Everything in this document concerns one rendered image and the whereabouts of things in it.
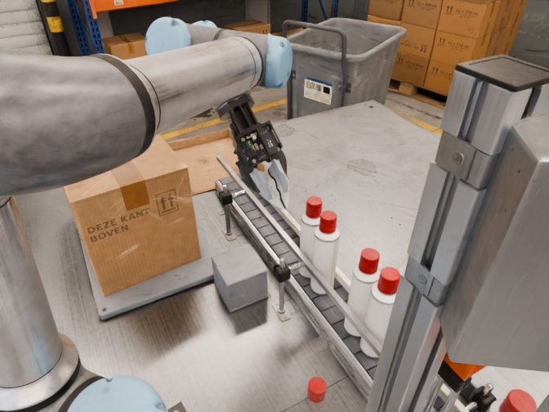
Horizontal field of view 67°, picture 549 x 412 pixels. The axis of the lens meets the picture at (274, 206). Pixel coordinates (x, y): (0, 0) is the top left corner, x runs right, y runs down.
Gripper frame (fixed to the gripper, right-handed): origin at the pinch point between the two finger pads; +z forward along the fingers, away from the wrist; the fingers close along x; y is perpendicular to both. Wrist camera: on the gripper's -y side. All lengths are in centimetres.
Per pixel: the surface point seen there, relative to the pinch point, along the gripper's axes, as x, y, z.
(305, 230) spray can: 3.4, -7.8, 7.3
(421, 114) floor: 195, -266, -14
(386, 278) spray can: 7.6, 12.2, 18.6
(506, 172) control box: 4, 55, 5
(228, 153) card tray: 3, -72, -25
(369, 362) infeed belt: 1.1, 0.5, 34.2
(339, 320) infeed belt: 1.0, -7.4, 26.9
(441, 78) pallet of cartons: 222, -257, -34
